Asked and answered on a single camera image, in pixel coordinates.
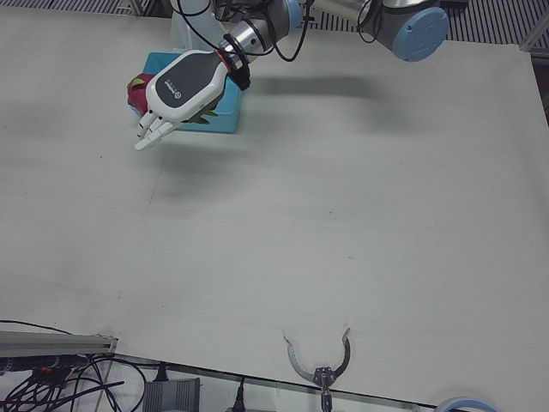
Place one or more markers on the metal claw tool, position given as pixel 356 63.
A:
pixel 322 377

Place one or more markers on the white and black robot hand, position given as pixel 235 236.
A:
pixel 188 79

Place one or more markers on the aluminium profile bar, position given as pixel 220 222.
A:
pixel 56 343

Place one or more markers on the pink dragon fruit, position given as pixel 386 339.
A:
pixel 138 96

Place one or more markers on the black power plug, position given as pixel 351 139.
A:
pixel 161 372
pixel 240 397

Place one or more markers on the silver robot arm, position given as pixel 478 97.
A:
pixel 257 32

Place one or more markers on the aluminium frame post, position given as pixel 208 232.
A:
pixel 536 36

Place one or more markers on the blue plastic box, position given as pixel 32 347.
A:
pixel 227 111

